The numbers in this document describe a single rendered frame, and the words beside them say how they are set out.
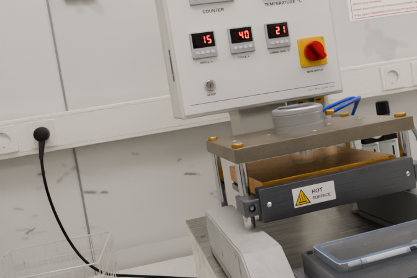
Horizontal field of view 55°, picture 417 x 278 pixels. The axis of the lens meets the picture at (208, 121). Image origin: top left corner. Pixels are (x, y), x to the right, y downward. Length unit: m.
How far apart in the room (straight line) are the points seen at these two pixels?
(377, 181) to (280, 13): 0.37
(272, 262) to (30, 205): 0.86
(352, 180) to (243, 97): 0.27
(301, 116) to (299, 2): 0.28
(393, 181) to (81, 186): 0.84
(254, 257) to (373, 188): 0.21
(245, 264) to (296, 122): 0.23
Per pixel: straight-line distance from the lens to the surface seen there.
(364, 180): 0.59
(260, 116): 0.79
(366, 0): 1.36
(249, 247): 0.49
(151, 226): 1.19
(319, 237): 0.70
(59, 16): 1.20
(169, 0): 0.75
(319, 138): 0.56
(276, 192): 0.53
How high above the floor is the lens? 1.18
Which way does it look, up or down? 3 degrees down
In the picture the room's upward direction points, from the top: 9 degrees counter-clockwise
